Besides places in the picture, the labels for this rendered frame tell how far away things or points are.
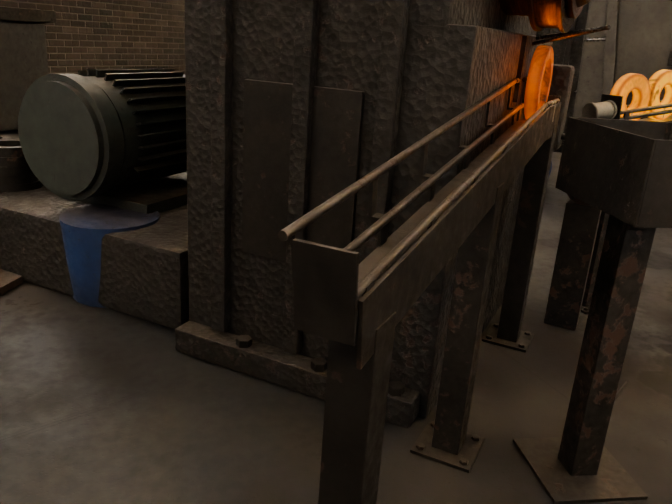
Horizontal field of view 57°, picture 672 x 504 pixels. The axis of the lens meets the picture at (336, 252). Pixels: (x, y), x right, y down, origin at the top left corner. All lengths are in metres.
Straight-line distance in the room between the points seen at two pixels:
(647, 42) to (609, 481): 3.32
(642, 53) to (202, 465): 3.71
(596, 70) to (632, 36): 0.28
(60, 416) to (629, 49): 3.82
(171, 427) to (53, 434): 0.24
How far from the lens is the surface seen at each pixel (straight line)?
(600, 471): 1.50
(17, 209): 2.25
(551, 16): 1.64
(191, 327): 1.74
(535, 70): 1.65
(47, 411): 1.58
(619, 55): 4.45
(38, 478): 1.39
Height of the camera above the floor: 0.84
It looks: 19 degrees down
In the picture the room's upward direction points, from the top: 4 degrees clockwise
